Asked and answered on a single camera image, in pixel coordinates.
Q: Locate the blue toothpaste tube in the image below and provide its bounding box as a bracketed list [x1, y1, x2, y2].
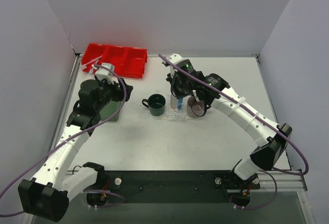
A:
[177, 98, 183, 110]

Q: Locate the purple ceramic mug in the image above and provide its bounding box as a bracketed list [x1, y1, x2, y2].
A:
[187, 96, 206, 118]

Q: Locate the dark green mug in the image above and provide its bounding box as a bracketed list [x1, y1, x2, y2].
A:
[141, 94, 166, 116]

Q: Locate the clear textured holder box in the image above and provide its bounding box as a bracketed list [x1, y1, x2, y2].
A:
[164, 95, 188, 114]

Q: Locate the white toothpaste tube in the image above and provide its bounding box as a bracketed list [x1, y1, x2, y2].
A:
[170, 94, 178, 109]

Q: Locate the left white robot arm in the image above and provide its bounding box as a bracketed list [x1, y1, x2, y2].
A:
[18, 78, 133, 222]

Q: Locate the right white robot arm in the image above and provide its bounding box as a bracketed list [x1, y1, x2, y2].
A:
[163, 54, 292, 181]

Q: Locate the green metal tray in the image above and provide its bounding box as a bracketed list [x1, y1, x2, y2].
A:
[100, 101, 121, 121]

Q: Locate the pink white toothbrush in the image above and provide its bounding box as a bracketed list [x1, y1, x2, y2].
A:
[81, 55, 102, 70]

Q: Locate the clear textured oval tray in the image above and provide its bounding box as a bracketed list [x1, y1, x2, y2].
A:
[149, 113, 197, 120]

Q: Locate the red divided plastic bin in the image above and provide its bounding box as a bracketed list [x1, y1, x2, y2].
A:
[81, 43, 148, 79]

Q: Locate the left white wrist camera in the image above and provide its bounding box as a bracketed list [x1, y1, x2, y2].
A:
[95, 63, 115, 84]

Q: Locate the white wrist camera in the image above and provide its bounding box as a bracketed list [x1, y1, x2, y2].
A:
[95, 63, 115, 84]
[165, 53, 183, 65]

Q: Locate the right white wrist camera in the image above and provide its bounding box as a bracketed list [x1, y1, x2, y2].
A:
[165, 53, 183, 65]

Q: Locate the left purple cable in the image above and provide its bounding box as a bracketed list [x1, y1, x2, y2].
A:
[0, 64, 129, 216]

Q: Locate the purple cable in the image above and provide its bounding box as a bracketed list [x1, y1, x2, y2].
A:
[158, 53, 310, 211]
[0, 64, 129, 216]

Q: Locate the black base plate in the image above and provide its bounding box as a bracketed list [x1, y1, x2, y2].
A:
[86, 170, 260, 206]

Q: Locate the aluminium frame rail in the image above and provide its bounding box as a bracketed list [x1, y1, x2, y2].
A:
[65, 169, 305, 193]

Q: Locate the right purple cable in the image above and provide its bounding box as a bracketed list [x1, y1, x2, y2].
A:
[158, 53, 310, 211]

